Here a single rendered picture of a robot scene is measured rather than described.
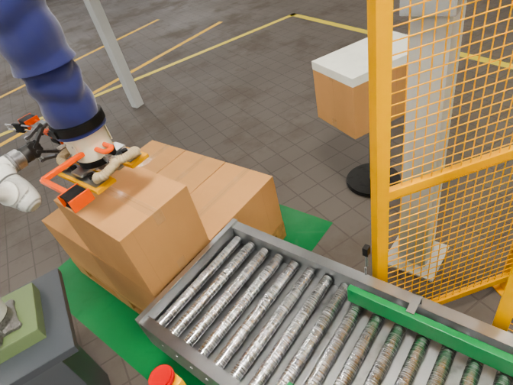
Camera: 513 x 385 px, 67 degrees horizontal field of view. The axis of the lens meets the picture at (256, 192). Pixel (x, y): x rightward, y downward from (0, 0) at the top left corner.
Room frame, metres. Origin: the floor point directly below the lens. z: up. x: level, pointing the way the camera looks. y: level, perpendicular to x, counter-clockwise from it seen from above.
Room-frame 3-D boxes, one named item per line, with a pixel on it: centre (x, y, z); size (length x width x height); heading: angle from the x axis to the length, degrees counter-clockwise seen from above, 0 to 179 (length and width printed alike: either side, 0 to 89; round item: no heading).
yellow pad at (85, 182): (1.50, 0.72, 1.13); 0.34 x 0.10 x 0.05; 44
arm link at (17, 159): (1.60, 1.00, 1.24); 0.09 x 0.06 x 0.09; 44
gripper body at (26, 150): (1.65, 0.94, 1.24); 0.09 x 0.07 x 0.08; 134
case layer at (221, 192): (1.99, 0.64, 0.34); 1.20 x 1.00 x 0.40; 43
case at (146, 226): (1.57, 0.66, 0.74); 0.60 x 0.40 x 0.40; 42
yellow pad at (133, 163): (1.63, 0.58, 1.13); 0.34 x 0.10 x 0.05; 44
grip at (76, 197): (1.17, 0.63, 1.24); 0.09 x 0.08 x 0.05; 134
